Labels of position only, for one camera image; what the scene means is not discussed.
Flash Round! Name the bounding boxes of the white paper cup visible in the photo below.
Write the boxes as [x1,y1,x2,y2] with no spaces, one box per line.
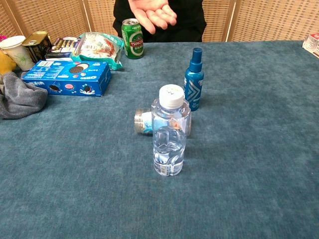
[0,35,35,71]

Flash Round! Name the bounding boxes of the teal velvet tablecloth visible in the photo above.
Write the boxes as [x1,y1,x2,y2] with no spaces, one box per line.
[0,39,319,239]

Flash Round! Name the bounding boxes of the green Tsingtao beer can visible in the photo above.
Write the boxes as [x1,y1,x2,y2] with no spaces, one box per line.
[121,18,145,60]

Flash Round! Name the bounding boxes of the white and red box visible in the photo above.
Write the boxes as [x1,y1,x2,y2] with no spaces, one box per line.
[302,33,319,59]

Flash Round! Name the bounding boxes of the yellow soft object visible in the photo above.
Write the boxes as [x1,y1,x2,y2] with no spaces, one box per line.
[0,49,17,76]

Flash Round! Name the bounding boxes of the person in black clothes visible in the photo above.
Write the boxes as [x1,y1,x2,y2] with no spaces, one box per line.
[112,0,207,43]

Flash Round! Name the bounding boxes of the clear teal snack bag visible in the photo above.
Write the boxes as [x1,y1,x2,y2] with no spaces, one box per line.
[71,31,125,71]

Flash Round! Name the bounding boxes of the clear jar of biscuit sticks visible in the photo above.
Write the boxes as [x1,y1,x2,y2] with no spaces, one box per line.
[134,108,192,137]

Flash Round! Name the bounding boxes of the grey cloth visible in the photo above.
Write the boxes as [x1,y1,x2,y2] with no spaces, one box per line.
[0,71,48,120]

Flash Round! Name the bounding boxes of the person's open bare hand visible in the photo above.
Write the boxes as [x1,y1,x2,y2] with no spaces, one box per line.
[128,0,178,35]

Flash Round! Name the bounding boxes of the dark purple snack package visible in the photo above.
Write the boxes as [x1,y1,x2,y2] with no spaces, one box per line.
[44,36,82,61]

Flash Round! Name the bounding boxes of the clear water bottle white cap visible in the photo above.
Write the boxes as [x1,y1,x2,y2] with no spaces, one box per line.
[151,84,192,177]

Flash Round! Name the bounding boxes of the blue spray bottle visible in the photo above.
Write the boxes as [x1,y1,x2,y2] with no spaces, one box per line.
[183,47,205,112]

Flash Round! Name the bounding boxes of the blue Oreo cookie box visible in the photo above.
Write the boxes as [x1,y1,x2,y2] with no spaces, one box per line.
[21,60,112,97]

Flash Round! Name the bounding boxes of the wicker folding screen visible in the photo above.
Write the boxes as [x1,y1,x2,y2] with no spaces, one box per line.
[0,0,319,43]

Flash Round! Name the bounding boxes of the gold and black tin can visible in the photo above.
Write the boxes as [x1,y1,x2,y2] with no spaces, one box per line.
[21,31,52,64]

